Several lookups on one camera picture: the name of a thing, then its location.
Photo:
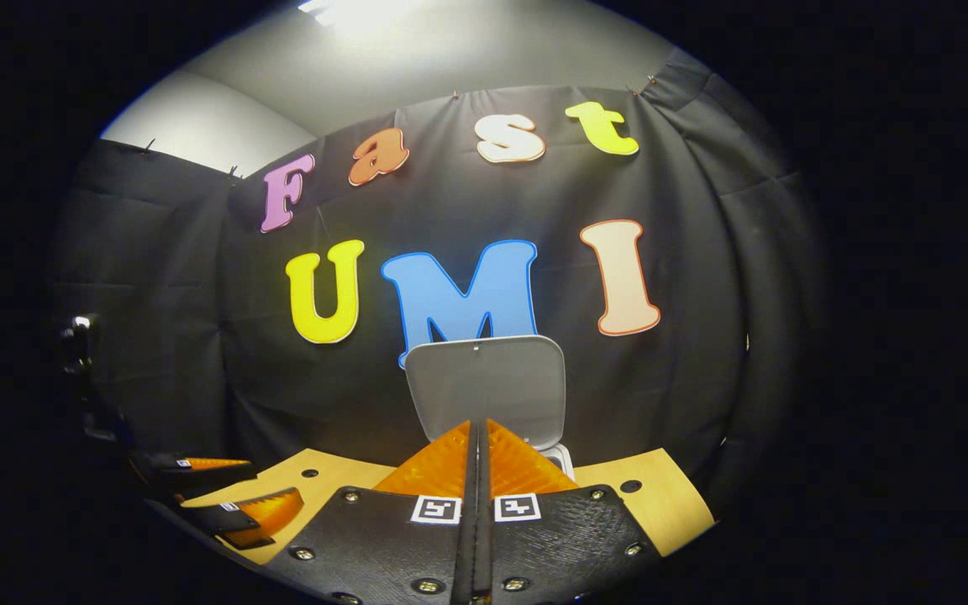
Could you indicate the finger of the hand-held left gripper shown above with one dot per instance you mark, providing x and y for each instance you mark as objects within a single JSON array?
[
  {"x": 270, "y": 512},
  {"x": 173, "y": 472}
]

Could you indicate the ceiling light panel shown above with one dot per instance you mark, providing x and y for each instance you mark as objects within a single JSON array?
[{"x": 341, "y": 10}]

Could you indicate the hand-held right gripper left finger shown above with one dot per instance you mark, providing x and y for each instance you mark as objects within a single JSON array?
[{"x": 400, "y": 555}]

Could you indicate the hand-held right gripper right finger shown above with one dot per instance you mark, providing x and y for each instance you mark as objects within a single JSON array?
[{"x": 551, "y": 550}]

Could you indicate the black backdrop cloth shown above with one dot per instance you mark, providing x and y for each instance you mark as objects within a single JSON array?
[{"x": 686, "y": 378}]

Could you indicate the white desktop garbage bin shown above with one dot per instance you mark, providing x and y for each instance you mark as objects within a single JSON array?
[{"x": 484, "y": 386}]

